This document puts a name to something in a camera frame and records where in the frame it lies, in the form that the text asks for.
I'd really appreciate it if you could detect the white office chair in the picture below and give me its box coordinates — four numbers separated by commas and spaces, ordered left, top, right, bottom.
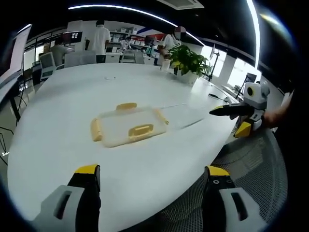
39, 51, 58, 81
63, 51, 98, 68
120, 50, 145, 65
104, 52, 124, 64

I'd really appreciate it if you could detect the grey mesh office chair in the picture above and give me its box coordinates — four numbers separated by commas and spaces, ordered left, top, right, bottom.
160, 129, 288, 227

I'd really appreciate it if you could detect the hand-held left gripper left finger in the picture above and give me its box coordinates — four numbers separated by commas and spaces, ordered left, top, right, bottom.
31, 164, 101, 232

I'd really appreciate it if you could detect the long ceiling light strip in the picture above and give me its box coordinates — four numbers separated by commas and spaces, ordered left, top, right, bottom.
245, 0, 262, 71
68, 4, 179, 28

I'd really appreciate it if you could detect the side desk with black legs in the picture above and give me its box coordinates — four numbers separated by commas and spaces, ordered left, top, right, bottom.
0, 76, 28, 123

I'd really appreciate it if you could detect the clear box with yellow buckles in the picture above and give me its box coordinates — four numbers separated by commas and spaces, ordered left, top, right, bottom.
90, 102, 170, 148

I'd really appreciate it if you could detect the large display board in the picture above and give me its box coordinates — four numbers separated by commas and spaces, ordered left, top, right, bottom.
0, 23, 33, 82

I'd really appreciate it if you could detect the dark computer monitor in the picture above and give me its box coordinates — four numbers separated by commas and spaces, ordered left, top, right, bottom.
61, 31, 83, 45

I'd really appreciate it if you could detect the black and white cable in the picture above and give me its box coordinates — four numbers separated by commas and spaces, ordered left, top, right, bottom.
208, 92, 233, 102

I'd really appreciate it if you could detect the black tripod stand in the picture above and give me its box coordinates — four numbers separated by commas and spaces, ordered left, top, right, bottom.
209, 43, 222, 82

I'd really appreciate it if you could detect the clear plastic sheet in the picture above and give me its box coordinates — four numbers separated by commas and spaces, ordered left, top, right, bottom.
158, 103, 206, 130

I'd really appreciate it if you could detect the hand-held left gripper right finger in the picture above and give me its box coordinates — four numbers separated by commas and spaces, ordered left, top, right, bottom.
201, 165, 268, 232

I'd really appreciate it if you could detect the small dark screen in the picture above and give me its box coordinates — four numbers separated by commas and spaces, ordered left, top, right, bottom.
244, 72, 258, 84

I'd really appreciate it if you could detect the green potted plant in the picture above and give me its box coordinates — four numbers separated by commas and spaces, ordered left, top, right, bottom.
167, 44, 212, 85

